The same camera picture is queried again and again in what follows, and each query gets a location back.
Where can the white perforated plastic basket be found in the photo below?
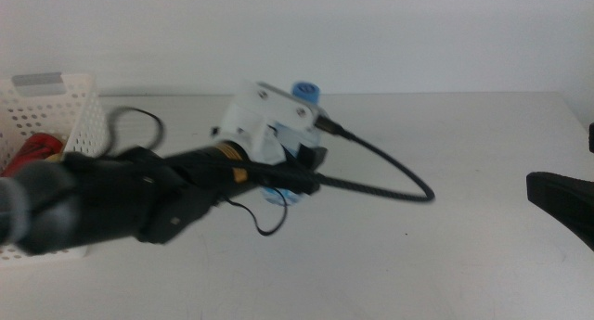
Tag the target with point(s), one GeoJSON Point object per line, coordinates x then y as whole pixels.
{"type": "Point", "coordinates": [79, 111]}

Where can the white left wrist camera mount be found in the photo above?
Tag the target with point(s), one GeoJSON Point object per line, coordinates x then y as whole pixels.
{"type": "Point", "coordinates": [260, 116]}

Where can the red cola can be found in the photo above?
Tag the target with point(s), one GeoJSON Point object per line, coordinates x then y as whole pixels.
{"type": "Point", "coordinates": [32, 150]}

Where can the clear water bottle blue cap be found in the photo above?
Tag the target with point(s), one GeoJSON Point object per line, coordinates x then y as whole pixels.
{"type": "Point", "coordinates": [305, 93]}

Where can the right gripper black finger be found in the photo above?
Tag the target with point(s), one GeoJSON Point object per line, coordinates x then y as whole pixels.
{"type": "Point", "coordinates": [592, 138]}
{"type": "Point", "coordinates": [566, 199]}

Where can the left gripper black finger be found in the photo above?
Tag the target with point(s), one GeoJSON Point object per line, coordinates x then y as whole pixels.
{"type": "Point", "coordinates": [312, 157]}

